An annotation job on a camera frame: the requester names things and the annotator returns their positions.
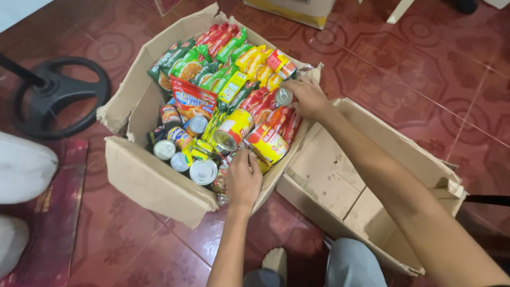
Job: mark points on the small silver-top tin can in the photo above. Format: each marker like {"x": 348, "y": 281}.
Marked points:
{"x": 283, "y": 96}

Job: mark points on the person's right fingers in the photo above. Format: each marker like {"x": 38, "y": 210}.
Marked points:
{"x": 297, "y": 93}

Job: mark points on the row of yellow noodle packets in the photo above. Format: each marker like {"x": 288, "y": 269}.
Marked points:
{"x": 257, "y": 65}

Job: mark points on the dark red floor mat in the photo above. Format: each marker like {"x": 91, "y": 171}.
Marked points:
{"x": 47, "y": 223}

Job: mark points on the white sack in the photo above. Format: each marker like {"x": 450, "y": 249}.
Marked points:
{"x": 24, "y": 167}
{"x": 11, "y": 243}

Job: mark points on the strip of yellow green sachets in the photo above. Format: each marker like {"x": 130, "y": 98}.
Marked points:
{"x": 207, "y": 139}

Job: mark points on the person's right hand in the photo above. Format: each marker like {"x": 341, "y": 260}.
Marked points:
{"x": 310, "y": 97}

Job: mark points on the empty open cardboard box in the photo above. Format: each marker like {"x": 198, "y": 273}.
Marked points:
{"x": 358, "y": 191}

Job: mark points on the yellow green flat packet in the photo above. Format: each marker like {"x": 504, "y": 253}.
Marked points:
{"x": 232, "y": 87}

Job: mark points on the cardboard box with yellow band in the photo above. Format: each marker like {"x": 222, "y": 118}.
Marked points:
{"x": 293, "y": 11}

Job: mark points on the black shoe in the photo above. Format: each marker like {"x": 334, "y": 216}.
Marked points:
{"x": 466, "y": 5}

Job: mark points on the row of green noodle packets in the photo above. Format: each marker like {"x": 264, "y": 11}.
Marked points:
{"x": 199, "y": 65}

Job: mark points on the red yellow small can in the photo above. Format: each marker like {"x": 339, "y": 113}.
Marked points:
{"x": 282, "y": 64}

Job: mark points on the torn cardboard box of groceries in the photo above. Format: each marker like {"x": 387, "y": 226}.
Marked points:
{"x": 159, "y": 187}

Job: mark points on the red snack bag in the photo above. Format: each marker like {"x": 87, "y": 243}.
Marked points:
{"x": 194, "y": 100}

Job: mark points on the person's left fingers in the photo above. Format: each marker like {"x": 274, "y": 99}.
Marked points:
{"x": 243, "y": 156}

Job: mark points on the row of red noodle packets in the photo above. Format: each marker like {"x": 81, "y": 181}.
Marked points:
{"x": 267, "y": 107}

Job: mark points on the large yellow red-label tin can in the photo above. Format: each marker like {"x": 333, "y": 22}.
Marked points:
{"x": 267, "y": 144}

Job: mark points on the group of small tin cans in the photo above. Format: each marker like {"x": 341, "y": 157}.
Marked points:
{"x": 181, "y": 149}

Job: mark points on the white furniture leg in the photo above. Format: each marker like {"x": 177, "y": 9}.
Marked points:
{"x": 399, "y": 11}

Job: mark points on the black round fan base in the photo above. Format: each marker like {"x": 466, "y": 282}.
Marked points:
{"x": 59, "y": 97}

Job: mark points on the person's foot in pale sock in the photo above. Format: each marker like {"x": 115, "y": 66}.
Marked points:
{"x": 275, "y": 261}

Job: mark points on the person's blue jeans leg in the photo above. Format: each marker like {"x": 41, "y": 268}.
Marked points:
{"x": 352, "y": 265}

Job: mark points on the person's left hand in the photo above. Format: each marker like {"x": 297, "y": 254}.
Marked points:
{"x": 244, "y": 181}

